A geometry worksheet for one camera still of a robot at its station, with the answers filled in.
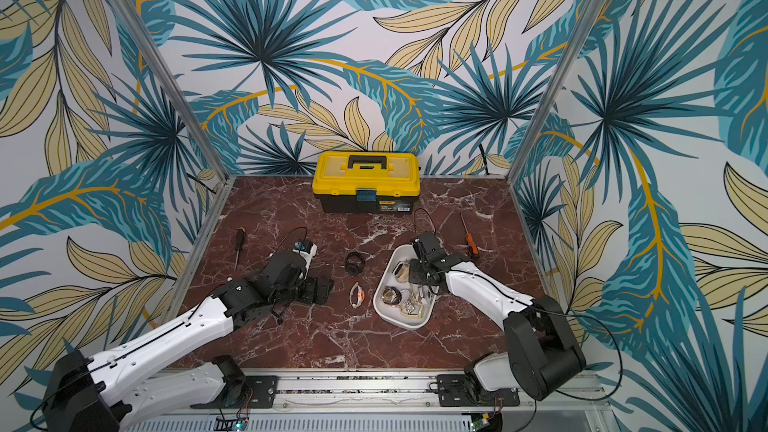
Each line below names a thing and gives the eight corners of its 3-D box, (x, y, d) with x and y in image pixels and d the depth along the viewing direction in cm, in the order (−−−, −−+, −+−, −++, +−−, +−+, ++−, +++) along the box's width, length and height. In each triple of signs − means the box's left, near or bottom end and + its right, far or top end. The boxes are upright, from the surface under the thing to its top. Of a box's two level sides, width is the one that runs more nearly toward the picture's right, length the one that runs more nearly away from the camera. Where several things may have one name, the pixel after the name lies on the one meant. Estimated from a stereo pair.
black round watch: (345, 274, 96) (344, 270, 94) (346, 256, 100) (346, 252, 98) (363, 274, 96) (363, 270, 94) (364, 256, 100) (364, 252, 98)
